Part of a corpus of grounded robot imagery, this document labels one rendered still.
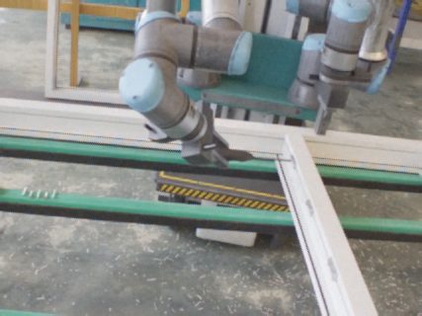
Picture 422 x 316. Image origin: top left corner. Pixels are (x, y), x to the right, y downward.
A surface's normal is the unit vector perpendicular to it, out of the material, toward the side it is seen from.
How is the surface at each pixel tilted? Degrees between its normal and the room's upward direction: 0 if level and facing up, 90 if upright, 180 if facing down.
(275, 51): 90
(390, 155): 90
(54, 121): 90
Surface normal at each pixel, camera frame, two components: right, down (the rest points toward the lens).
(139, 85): -0.49, -0.30
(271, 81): -0.13, 0.49
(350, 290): 0.13, -0.85
